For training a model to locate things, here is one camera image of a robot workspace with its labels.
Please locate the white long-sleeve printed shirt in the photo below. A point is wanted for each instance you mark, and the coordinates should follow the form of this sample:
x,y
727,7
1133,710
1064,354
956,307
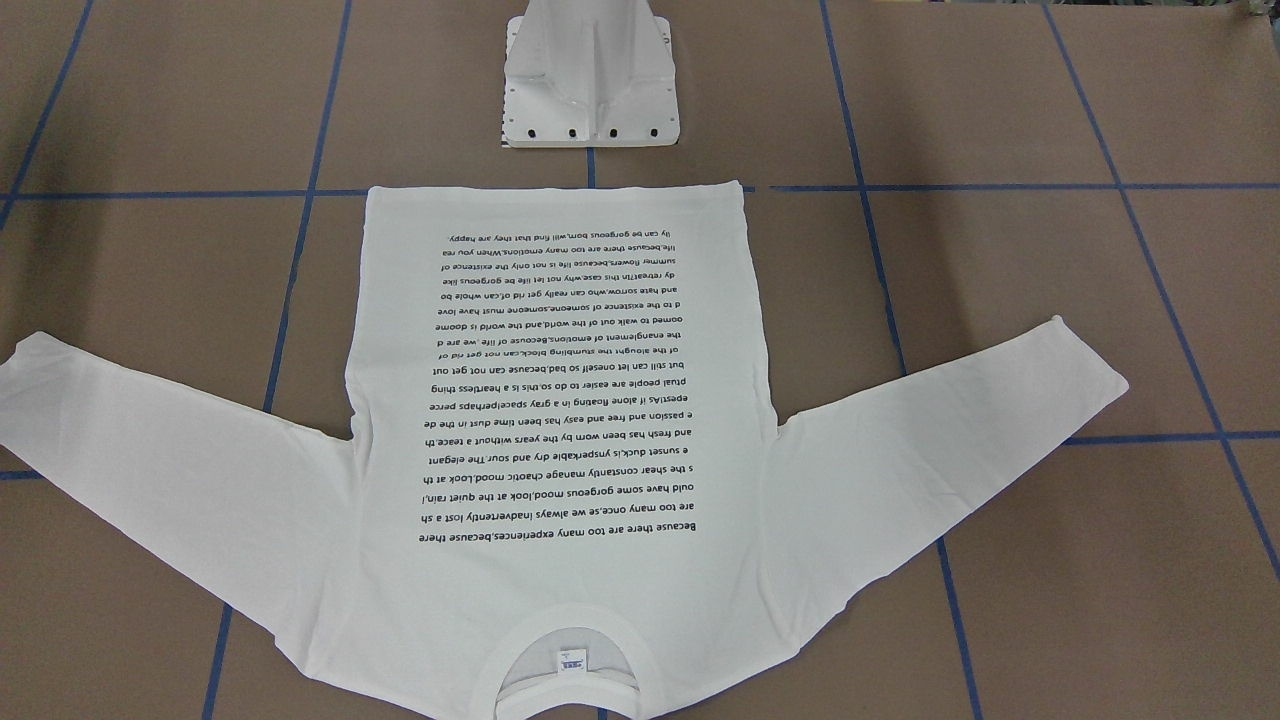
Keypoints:
x,y
566,484

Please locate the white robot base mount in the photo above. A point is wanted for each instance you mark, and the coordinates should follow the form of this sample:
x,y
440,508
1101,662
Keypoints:
x,y
589,74

